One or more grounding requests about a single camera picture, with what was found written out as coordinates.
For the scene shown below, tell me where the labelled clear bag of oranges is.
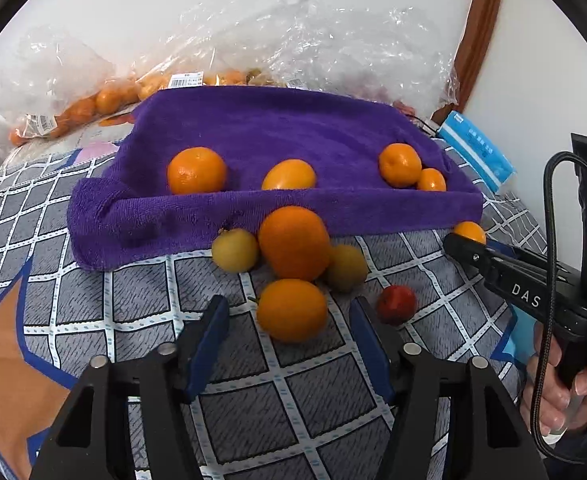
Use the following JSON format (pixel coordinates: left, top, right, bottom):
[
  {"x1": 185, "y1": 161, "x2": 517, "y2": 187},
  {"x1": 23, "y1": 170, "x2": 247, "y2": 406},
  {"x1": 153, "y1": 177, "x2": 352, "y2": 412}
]
[{"x1": 128, "y1": 0, "x2": 284, "y2": 101}]

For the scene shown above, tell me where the printed cardboard sheet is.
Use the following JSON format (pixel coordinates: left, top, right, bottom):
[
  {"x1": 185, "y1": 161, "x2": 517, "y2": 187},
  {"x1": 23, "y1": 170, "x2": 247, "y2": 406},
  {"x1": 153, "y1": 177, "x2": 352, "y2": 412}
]
[{"x1": 4, "y1": 115, "x2": 139, "y2": 166}]

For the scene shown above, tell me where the small red fruit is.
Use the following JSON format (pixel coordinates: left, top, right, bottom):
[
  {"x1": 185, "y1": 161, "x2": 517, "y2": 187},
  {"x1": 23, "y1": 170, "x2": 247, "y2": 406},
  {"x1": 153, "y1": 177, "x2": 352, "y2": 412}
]
[{"x1": 376, "y1": 285, "x2": 417, "y2": 325}]

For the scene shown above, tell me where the blue tissue pack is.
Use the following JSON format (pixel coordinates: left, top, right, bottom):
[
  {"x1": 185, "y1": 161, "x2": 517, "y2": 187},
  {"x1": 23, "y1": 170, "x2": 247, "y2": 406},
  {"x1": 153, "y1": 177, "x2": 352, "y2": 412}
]
[{"x1": 438, "y1": 111, "x2": 517, "y2": 193}]

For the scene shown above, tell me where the large orange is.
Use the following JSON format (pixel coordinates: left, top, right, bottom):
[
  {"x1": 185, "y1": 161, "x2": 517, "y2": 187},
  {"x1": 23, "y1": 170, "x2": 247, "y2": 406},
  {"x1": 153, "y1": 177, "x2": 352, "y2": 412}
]
[{"x1": 258, "y1": 205, "x2": 331, "y2": 281}]

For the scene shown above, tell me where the small red object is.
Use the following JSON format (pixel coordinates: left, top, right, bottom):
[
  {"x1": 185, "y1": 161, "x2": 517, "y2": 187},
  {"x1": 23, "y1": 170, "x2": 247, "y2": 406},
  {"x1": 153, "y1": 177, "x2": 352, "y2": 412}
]
[{"x1": 393, "y1": 100, "x2": 441, "y2": 133}]

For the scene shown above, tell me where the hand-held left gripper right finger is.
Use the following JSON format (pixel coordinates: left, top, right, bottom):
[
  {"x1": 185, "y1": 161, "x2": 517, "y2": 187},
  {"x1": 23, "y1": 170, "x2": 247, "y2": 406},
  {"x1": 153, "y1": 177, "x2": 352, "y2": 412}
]
[{"x1": 348, "y1": 296, "x2": 549, "y2": 480}]

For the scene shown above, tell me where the purple towel covered tray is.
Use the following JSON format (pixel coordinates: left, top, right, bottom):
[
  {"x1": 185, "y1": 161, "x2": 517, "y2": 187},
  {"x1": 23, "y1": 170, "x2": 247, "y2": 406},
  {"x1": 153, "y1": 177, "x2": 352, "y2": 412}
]
[{"x1": 68, "y1": 85, "x2": 483, "y2": 272}]

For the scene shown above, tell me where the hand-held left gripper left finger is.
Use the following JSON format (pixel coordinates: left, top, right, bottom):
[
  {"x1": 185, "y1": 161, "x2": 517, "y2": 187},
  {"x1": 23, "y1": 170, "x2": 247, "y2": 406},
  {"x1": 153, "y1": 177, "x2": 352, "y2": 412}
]
[{"x1": 28, "y1": 294, "x2": 232, "y2": 480}]

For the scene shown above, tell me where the clear bag of red fruits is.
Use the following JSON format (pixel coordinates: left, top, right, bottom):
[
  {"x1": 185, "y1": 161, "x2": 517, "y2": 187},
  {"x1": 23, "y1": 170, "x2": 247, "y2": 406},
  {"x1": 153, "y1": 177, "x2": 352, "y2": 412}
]
[{"x1": 323, "y1": 5, "x2": 461, "y2": 121}]

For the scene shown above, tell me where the yellow-green round fruit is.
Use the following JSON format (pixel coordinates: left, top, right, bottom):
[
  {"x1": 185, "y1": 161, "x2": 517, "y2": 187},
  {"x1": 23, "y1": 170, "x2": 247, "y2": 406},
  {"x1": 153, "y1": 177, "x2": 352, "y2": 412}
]
[
  {"x1": 212, "y1": 228, "x2": 260, "y2": 274},
  {"x1": 322, "y1": 244, "x2": 369, "y2": 293}
]

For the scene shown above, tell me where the brown wooden door frame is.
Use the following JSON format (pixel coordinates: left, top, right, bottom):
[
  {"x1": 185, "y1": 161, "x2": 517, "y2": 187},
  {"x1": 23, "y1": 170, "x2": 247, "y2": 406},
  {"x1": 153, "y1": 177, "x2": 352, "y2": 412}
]
[{"x1": 431, "y1": 0, "x2": 507, "y2": 123}]

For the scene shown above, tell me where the clear plastic bag of mandarins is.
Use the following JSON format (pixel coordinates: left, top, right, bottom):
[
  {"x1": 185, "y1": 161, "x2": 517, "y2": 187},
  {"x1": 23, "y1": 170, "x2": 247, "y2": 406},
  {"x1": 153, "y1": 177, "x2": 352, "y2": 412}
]
[{"x1": 0, "y1": 25, "x2": 142, "y2": 148}]

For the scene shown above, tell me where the oval orange fruit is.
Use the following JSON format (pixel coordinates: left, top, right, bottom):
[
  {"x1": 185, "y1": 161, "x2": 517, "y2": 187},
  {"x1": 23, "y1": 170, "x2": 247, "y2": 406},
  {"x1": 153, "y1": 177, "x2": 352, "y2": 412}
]
[{"x1": 262, "y1": 159, "x2": 317, "y2": 191}]

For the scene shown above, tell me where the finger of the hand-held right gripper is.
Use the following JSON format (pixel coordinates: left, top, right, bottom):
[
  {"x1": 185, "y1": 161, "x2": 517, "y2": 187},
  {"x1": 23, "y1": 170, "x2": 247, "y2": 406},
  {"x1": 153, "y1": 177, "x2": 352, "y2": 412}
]
[
  {"x1": 442, "y1": 232, "x2": 504, "y2": 286},
  {"x1": 484, "y1": 240, "x2": 544, "y2": 267}
]

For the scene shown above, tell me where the grey checked blanket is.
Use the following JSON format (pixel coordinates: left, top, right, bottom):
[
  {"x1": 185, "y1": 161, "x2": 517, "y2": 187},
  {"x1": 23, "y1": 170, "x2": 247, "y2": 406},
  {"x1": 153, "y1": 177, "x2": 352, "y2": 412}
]
[{"x1": 0, "y1": 130, "x2": 549, "y2": 480}]

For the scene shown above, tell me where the person's right hand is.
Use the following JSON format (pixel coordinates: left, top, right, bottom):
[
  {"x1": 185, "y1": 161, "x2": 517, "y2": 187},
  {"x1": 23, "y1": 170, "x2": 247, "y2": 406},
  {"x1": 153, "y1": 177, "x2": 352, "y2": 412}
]
[{"x1": 521, "y1": 320, "x2": 587, "y2": 436}]

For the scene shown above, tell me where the small orange mandarin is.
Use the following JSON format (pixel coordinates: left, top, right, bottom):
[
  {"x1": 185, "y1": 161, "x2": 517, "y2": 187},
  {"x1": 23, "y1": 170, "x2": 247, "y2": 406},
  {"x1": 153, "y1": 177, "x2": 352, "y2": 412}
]
[
  {"x1": 417, "y1": 168, "x2": 447, "y2": 192},
  {"x1": 452, "y1": 221, "x2": 487, "y2": 246}
]

